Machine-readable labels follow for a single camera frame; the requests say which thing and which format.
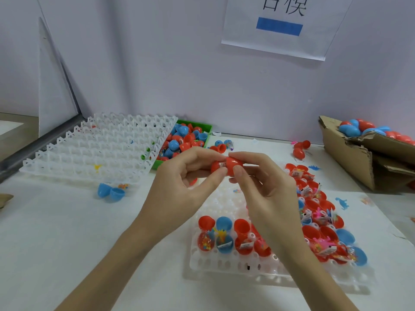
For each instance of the pile of finished eggs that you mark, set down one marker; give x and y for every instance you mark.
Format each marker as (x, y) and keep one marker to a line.
(376, 128)

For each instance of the person's right forearm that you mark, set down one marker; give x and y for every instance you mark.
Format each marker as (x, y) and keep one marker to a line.
(318, 285)

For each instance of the small blue toy piece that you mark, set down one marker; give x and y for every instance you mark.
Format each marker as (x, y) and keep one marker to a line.
(342, 203)

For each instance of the person's left hand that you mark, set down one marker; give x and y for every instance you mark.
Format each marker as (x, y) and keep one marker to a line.
(172, 200)

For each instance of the blue egg shell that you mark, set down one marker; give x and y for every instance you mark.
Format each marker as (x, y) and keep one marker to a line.
(111, 191)

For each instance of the flat brown cardboard sheet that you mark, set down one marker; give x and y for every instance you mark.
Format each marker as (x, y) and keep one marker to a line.
(5, 200)

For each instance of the cardboard box of capsules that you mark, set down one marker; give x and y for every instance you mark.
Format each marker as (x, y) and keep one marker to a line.
(347, 153)

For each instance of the person's left forearm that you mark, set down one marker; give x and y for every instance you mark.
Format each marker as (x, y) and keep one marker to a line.
(104, 275)

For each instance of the grey metal rail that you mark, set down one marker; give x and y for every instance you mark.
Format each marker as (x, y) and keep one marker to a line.
(39, 151)

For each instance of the clear plastic egg tray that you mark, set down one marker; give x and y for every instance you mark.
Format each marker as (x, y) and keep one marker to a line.
(217, 265)
(97, 147)

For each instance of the white paper sign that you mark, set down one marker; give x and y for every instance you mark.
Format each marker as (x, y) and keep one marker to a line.
(324, 29)

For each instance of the green plastic tray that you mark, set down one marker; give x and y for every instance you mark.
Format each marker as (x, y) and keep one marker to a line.
(207, 125)

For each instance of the person's right hand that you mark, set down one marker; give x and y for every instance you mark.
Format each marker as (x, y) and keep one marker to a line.
(272, 204)

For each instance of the clear triangular panel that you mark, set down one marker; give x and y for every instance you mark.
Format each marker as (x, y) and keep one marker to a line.
(57, 81)

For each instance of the small capsule cluster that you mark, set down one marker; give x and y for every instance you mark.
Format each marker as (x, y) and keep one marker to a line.
(222, 147)

